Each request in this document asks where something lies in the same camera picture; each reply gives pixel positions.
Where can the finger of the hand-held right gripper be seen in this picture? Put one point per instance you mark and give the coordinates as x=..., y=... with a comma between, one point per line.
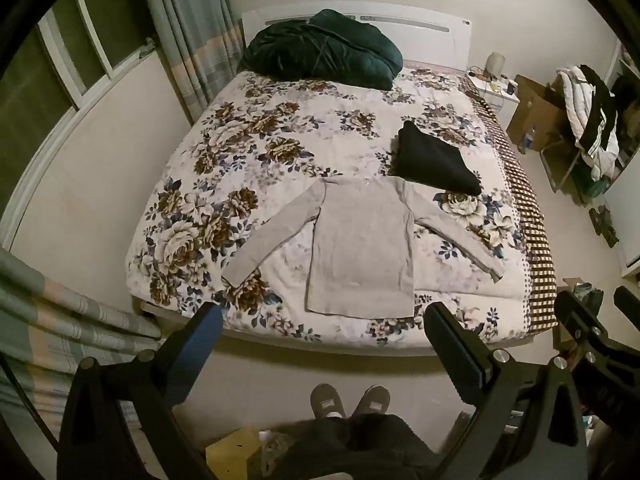
x=629, y=302
x=575, y=312

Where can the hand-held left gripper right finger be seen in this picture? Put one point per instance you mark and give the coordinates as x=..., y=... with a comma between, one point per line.
x=450, y=342

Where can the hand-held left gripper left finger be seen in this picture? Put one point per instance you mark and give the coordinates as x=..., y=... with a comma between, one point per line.
x=207, y=330

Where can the grey long-sleeve shirt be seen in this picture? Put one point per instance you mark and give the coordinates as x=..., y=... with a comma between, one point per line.
x=360, y=250

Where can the small cardboard box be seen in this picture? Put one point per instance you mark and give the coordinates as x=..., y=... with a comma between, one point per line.
x=571, y=283

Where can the dark slippers pair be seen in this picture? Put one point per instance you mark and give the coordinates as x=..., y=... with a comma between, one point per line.
x=605, y=227

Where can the person's right grey shoe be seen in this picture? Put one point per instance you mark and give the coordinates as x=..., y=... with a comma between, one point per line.
x=372, y=399

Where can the person's grey shoe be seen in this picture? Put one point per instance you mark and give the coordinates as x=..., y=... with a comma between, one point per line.
x=372, y=399
x=327, y=400

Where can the brown checkered bed sheet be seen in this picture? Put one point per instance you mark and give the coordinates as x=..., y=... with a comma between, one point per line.
x=530, y=220

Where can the yellow box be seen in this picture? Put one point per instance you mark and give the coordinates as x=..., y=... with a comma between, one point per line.
x=232, y=452

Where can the person's left grey shoe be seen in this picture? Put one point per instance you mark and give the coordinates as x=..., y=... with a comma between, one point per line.
x=327, y=400

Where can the person's dark trouser legs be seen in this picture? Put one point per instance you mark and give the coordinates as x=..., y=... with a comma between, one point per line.
x=360, y=445

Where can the striped green curtain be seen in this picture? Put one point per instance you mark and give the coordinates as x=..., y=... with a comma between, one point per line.
x=60, y=320
x=190, y=25

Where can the floral quilt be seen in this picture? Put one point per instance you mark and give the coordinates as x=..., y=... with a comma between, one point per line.
x=240, y=160

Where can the plastic water bottle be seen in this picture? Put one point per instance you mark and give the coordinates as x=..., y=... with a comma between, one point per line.
x=528, y=141

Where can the black folded garment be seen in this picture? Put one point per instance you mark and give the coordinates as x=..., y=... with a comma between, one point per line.
x=435, y=160

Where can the black jacket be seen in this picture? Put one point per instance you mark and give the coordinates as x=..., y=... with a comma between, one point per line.
x=602, y=105

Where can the large cardboard box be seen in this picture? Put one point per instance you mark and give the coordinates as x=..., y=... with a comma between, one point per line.
x=537, y=110

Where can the white nightstand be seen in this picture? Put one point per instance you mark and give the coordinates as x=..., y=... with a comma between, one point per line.
x=505, y=105

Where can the white table lamp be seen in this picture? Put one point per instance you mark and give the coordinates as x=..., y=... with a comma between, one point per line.
x=496, y=64

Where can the white framed window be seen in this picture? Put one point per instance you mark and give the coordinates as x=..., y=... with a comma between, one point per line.
x=45, y=85

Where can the dark green duvet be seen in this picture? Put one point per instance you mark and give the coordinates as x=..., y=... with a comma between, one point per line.
x=320, y=50

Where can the white bed headboard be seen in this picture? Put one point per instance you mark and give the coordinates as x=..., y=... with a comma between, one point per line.
x=435, y=35

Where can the white bed frame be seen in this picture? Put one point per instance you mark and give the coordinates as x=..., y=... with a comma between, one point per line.
x=300, y=346

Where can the metal frame chair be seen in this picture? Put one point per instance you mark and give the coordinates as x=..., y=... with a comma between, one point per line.
x=562, y=160

